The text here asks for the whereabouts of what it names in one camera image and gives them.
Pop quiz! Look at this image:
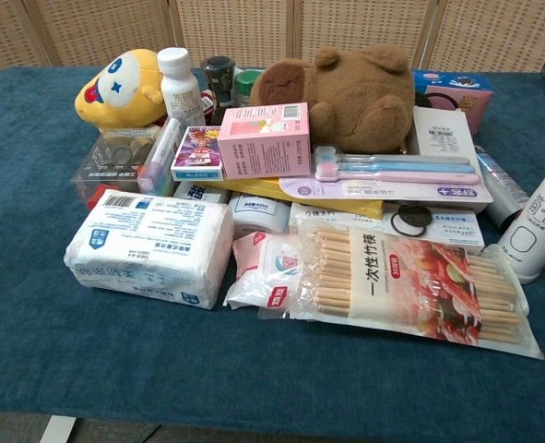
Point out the white tissue pack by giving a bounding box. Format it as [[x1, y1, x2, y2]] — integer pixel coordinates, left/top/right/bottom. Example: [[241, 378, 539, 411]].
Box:
[[63, 188, 235, 311]]

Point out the white pill bottle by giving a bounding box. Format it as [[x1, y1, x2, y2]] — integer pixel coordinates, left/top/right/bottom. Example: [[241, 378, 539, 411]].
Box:
[[156, 47, 207, 129]]

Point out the brown capybara plush toy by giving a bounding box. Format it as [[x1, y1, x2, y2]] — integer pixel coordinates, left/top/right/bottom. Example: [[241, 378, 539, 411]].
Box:
[[249, 44, 416, 155]]

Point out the large white drink bottle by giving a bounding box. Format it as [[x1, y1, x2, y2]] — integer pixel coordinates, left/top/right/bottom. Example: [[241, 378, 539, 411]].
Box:
[[497, 163, 545, 285]]

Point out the silver foil tube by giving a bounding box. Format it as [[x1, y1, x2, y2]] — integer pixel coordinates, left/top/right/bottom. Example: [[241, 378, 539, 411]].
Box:
[[474, 144, 530, 232]]

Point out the red small package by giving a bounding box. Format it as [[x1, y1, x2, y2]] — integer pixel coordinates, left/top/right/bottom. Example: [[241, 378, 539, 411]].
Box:
[[200, 90, 216, 125]]

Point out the teal tablecloth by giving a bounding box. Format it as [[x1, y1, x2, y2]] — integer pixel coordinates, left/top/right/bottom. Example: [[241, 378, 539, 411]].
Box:
[[0, 65, 545, 431]]

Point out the dark glass jar black lid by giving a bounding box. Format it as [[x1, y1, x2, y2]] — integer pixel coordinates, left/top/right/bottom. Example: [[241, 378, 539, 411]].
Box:
[[205, 55, 236, 121]]

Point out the rattan folding screen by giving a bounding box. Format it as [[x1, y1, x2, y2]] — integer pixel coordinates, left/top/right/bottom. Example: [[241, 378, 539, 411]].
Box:
[[0, 0, 545, 84]]

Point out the toothbrush blister pack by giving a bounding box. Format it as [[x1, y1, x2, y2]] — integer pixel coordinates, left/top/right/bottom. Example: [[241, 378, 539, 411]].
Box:
[[278, 145, 494, 209]]

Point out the green lid jar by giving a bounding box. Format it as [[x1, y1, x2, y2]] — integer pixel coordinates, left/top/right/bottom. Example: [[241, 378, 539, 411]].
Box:
[[232, 68, 264, 109]]

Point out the pastel marker pen pack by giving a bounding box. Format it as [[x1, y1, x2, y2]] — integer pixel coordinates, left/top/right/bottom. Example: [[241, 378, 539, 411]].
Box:
[[136, 117, 183, 197]]

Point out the disposable bamboo chopsticks bag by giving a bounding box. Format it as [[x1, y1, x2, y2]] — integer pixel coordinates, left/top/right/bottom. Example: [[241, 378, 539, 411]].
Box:
[[257, 218, 545, 362]]

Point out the yellow flat box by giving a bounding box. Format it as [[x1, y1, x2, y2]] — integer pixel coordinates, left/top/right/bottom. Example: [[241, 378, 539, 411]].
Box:
[[218, 176, 385, 222]]

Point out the white flat box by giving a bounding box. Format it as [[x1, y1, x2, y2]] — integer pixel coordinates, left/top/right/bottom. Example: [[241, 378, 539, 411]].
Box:
[[411, 105, 483, 173]]

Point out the white yogurt carton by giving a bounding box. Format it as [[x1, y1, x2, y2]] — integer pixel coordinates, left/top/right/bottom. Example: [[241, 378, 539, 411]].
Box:
[[172, 180, 231, 206]]

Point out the pink wet wipes pack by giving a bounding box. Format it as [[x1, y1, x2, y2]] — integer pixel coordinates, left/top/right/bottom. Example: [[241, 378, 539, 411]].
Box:
[[222, 231, 303, 311]]

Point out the yellow plush toy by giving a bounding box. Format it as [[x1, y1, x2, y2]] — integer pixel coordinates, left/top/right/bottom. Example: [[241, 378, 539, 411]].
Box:
[[74, 48, 168, 135]]

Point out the clear plastic box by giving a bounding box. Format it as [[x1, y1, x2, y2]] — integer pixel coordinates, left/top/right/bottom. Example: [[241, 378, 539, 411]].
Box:
[[70, 124, 162, 205]]

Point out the white cream jar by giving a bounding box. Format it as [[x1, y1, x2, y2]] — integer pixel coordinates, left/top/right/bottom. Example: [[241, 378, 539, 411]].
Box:
[[228, 191, 293, 241]]

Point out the purple playing card box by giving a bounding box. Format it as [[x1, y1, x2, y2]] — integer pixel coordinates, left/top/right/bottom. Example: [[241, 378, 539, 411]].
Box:
[[170, 126, 226, 183]]

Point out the pink carton box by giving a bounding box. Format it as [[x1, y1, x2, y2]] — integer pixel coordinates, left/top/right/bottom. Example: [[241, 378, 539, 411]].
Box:
[[217, 102, 313, 180]]

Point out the white cookie box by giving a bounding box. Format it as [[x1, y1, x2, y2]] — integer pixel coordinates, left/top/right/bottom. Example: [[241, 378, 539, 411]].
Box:
[[289, 201, 486, 249]]

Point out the red cap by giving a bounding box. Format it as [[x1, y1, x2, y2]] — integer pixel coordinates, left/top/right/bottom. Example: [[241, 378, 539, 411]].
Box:
[[86, 184, 113, 211]]

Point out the blue pink cookie box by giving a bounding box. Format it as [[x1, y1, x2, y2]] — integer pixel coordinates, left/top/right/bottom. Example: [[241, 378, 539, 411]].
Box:
[[411, 69, 494, 138]]

